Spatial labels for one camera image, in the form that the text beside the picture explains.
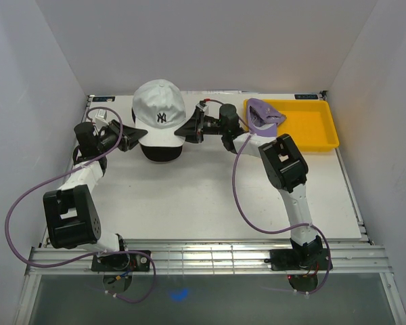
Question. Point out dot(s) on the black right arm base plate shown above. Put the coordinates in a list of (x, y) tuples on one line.
[(290, 260)]

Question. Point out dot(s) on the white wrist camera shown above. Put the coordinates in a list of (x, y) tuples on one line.
[(202, 106), (100, 119)]

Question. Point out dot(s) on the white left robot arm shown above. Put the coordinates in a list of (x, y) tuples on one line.
[(71, 216)]

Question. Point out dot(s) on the yellow plastic bin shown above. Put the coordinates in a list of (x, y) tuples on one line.
[(308, 122)]

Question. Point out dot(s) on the aluminium mounting rail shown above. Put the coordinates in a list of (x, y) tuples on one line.
[(227, 257)]

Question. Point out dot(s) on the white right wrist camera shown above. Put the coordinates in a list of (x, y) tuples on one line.
[(202, 106)]

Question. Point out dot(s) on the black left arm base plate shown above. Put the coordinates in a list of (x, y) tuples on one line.
[(134, 262)]

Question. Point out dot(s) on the white baseball cap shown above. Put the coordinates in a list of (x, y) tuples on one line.
[(159, 109)]

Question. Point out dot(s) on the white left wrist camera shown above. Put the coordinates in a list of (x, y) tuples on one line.
[(100, 119)]

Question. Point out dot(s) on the black baseball cap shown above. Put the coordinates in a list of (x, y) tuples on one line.
[(162, 154)]

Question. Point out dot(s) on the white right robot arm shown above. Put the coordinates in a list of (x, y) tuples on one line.
[(284, 166)]

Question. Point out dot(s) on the purple baseball cap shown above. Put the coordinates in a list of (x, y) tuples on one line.
[(262, 118)]

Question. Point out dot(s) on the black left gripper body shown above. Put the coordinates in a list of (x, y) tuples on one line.
[(105, 141)]

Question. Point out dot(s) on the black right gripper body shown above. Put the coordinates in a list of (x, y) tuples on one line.
[(213, 126)]

